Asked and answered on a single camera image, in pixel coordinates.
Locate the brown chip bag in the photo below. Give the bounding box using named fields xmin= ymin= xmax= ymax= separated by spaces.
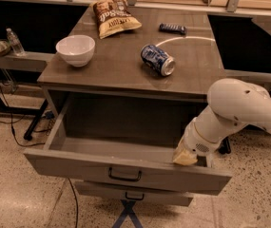
xmin=90 ymin=0 xmax=142 ymax=39

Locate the grey drawer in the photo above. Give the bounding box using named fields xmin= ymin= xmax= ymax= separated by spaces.
xmin=24 ymin=93 xmax=231 ymax=195
xmin=75 ymin=181 xmax=193 ymax=206

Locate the grey side bench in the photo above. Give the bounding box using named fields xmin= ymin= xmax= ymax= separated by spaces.
xmin=0 ymin=51 xmax=53 ymax=72

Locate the clear plastic water bottle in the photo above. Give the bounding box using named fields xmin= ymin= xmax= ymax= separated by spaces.
xmin=6 ymin=28 xmax=25 ymax=56

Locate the blue soda can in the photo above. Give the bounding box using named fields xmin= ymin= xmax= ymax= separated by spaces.
xmin=141 ymin=45 xmax=175 ymax=77

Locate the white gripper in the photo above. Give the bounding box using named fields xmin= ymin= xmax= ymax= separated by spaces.
xmin=172 ymin=118 xmax=221 ymax=166

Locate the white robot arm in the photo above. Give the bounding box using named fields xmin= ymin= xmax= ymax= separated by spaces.
xmin=172 ymin=78 xmax=271 ymax=165

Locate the grey bottom drawer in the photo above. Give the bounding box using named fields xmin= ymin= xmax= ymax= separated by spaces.
xmin=75 ymin=181 xmax=193 ymax=206

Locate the black floor cable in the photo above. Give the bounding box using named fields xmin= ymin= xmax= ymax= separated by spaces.
xmin=0 ymin=47 xmax=80 ymax=228

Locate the grey top drawer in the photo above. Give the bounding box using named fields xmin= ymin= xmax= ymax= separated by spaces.
xmin=24 ymin=93 xmax=231 ymax=195

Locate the white bowl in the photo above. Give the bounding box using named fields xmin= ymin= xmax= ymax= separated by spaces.
xmin=56 ymin=35 xmax=95 ymax=67

